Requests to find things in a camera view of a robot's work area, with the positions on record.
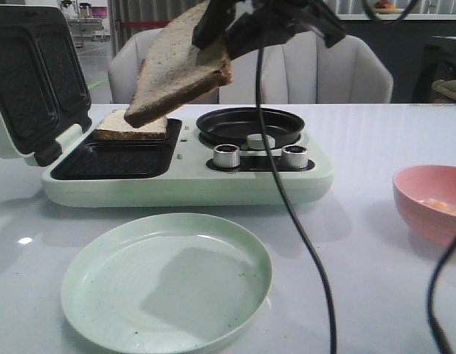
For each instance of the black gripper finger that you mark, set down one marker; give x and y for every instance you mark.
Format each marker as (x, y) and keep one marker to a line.
(261, 28)
(218, 15)

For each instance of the mint green round plate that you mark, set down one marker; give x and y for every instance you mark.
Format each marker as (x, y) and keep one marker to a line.
(169, 283)

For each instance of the left beige upholstered chair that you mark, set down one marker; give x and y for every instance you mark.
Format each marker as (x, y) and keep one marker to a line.
(124, 70)

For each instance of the beige upholstered chair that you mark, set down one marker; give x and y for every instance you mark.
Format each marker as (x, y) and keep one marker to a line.
(305, 71)
(124, 70)

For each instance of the silver control knob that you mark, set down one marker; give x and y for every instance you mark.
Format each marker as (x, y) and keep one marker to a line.
(294, 157)
(226, 156)

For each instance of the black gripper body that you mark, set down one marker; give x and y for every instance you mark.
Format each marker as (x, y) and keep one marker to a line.
(312, 16)

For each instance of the pink plastic bowl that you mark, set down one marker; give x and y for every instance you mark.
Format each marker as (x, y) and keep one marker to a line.
(417, 183)

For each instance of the fruit plate on counter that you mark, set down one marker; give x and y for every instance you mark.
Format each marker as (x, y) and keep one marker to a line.
(384, 7)

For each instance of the right silver control knob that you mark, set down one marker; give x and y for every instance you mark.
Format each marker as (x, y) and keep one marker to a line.
(294, 157)

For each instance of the right beige upholstered chair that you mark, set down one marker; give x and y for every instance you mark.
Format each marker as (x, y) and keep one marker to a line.
(305, 71)

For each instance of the orange shrimp piece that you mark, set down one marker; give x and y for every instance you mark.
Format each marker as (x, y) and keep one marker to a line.
(440, 205)

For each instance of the red barrier tape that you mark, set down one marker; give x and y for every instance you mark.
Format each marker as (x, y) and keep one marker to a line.
(144, 24)

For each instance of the mint green breakfast maker base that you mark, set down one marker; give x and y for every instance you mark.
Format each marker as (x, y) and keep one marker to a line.
(170, 172)

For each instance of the grey counter with white top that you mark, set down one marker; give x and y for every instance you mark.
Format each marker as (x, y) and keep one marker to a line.
(416, 52)

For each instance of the bread slice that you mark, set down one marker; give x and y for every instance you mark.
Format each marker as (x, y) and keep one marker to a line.
(114, 127)
(175, 72)

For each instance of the mint green hinged lid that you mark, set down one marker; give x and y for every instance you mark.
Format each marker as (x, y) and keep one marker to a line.
(43, 92)

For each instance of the left silver control knob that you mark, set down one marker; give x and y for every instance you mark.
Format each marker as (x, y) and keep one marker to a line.
(226, 156)

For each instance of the white cabinet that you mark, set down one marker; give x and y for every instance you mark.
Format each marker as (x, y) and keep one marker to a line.
(242, 81)

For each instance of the black round frying pan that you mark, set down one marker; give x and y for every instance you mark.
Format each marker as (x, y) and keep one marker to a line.
(234, 125)

